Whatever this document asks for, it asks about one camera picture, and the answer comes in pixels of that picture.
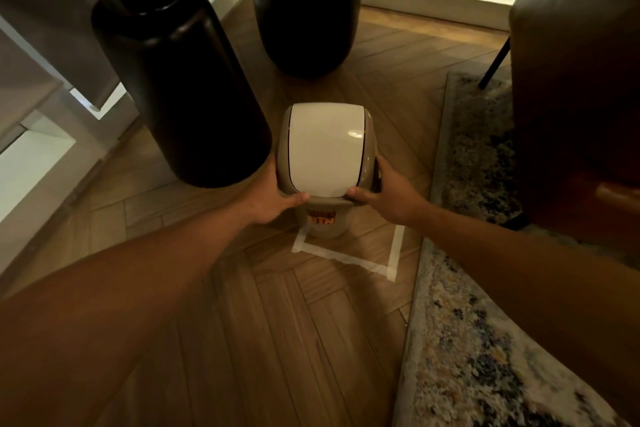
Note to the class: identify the person's left hand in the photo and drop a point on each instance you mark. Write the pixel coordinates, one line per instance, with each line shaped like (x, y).
(265, 201)

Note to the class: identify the person's right hand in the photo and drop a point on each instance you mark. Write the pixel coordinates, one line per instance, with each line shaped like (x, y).
(395, 199)

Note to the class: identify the person's left thumb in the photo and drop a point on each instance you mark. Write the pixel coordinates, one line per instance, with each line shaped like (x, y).
(294, 200)

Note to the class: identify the person's right thumb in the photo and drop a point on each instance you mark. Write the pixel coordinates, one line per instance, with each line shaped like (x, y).
(362, 194)

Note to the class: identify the beige swing-lid trash bin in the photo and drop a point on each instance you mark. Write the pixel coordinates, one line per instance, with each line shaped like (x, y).
(326, 161)

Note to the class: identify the person's left forearm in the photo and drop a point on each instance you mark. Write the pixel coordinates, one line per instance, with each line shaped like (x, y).
(115, 306)

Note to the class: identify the person's right forearm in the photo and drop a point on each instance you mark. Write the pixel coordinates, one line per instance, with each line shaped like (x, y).
(540, 281)

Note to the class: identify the white tape floor marking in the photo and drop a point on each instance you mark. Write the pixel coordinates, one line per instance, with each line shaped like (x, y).
(350, 257)

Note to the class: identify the patterned blue and cream rug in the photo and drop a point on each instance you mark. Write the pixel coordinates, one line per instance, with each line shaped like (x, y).
(475, 291)

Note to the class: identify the black vase with neck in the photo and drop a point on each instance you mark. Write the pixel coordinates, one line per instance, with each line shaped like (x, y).
(182, 81)

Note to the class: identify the black rounded vase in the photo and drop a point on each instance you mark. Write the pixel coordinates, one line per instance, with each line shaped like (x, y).
(306, 4)

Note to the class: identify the brown armchair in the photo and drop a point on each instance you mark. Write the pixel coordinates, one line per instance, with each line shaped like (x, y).
(575, 86)

